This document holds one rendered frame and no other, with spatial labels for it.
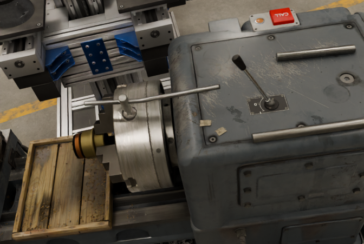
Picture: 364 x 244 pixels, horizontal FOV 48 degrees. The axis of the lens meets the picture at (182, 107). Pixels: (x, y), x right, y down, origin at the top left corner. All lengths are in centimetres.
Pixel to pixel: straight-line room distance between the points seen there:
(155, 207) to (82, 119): 127
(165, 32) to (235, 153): 69
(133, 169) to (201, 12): 241
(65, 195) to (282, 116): 76
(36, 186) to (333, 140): 96
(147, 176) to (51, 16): 91
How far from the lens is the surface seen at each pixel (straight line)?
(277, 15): 124
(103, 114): 118
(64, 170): 146
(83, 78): 179
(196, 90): 95
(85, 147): 120
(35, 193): 145
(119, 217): 133
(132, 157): 106
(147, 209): 132
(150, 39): 151
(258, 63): 111
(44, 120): 288
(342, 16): 128
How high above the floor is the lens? 203
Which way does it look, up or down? 50 degrees down
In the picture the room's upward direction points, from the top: 11 degrees counter-clockwise
